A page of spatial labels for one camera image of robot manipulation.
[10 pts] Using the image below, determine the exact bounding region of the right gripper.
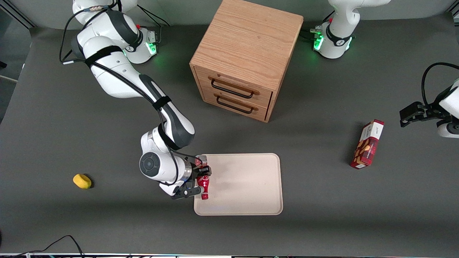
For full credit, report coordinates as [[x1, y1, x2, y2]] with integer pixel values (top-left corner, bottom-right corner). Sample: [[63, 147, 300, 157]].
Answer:
[[171, 162, 213, 200]]

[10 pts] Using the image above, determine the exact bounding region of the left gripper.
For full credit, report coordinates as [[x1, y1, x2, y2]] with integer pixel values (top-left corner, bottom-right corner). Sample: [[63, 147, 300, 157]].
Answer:
[[400, 102, 445, 128]]

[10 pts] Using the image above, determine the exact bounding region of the red coke bottle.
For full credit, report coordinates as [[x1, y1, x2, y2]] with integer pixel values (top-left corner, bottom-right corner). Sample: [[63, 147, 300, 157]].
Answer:
[[196, 174, 210, 200]]

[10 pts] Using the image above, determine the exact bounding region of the beige plastic tray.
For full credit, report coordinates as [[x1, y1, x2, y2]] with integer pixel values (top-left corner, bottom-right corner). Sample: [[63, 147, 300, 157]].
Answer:
[[194, 153, 284, 216]]

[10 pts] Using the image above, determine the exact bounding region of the red snack box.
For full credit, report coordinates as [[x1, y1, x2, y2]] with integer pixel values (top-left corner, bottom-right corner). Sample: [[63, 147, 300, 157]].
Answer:
[[350, 119, 385, 169]]

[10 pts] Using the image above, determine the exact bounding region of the wooden lower drawer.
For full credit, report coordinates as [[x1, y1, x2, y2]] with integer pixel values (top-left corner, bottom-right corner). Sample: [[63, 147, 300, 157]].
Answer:
[[202, 88, 270, 122]]

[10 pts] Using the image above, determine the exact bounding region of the wooden drawer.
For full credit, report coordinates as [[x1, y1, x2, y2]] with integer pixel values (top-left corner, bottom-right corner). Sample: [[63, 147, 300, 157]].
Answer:
[[202, 88, 270, 122], [195, 66, 274, 109]]

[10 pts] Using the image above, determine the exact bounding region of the wooden upper drawer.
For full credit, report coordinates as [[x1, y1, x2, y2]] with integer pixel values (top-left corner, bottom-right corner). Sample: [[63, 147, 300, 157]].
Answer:
[[195, 66, 274, 109]]

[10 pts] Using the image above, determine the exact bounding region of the yellow lemon-shaped object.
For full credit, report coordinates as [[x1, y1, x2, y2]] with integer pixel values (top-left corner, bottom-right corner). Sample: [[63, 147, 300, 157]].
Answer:
[[73, 174, 92, 189]]

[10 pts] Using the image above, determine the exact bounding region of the wooden drawer cabinet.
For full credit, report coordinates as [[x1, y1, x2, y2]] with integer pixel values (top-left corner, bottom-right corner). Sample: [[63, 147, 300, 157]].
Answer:
[[189, 0, 304, 123]]

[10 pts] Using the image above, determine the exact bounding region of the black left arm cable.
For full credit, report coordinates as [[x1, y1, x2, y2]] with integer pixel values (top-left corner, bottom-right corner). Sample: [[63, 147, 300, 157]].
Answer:
[[421, 62, 459, 106]]

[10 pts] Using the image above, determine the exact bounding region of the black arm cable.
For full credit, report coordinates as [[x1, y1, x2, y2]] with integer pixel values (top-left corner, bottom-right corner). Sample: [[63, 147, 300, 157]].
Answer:
[[59, 0, 202, 187], [421, 62, 459, 106]]

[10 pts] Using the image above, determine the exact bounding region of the black lower drawer handle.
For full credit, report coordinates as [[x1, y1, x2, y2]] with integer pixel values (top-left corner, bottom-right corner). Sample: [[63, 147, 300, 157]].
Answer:
[[216, 94, 259, 114]]

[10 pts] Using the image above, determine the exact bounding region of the black drawer handle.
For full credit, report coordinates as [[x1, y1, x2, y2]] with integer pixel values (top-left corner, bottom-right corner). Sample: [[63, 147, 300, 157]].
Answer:
[[216, 94, 259, 114], [210, 76, 260, 99]]

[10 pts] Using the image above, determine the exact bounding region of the black arm strap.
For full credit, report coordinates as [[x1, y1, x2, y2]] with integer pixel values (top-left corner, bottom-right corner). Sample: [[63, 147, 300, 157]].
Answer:
[[152, 95, 172, 111], [84, 45, 124, 67]]

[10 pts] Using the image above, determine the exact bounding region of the black upper drawer handle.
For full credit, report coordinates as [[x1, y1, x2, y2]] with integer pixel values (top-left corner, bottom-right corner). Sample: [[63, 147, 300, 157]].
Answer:
[[210, 76, 260, 99]]

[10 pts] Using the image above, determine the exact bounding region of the black base cable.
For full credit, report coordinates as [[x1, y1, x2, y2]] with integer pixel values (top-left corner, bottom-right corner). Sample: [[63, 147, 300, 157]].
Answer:
[[136, 4, 171, 27], [301, 13, 336, 40]]

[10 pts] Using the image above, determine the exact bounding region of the black table cable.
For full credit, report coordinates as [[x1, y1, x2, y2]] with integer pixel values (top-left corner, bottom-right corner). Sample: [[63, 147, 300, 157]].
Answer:
[[0, 235, 85, 258]]

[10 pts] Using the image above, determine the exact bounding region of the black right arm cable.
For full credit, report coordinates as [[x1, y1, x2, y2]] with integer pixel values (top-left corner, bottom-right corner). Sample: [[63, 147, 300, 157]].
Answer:
[[59, 0, 202, 187]]

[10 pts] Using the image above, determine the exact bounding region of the black frame rail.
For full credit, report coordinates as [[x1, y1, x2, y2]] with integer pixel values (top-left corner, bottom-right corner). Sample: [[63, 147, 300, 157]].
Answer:
[[0, 0, 34, 29]]

